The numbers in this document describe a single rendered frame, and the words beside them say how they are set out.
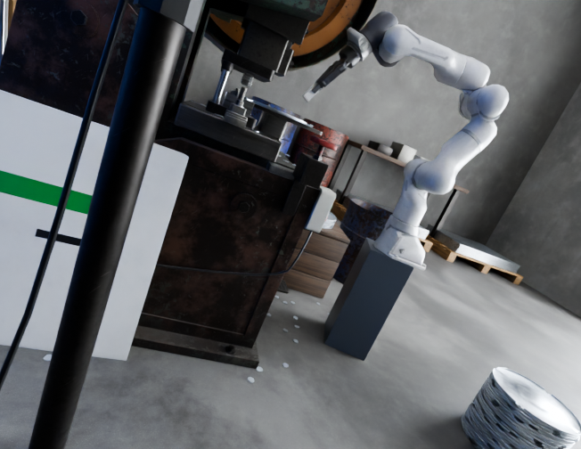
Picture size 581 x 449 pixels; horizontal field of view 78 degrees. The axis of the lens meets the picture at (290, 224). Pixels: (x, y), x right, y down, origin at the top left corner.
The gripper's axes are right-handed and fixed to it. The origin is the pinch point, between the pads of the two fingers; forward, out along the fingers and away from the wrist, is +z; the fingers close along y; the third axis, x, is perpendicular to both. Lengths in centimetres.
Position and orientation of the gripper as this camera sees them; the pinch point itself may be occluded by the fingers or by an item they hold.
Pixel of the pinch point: (312, 92)
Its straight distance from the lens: 141.0
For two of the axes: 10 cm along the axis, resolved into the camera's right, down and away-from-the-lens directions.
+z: -7.4, 6.7, 0.8
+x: -6.4, -6.5, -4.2
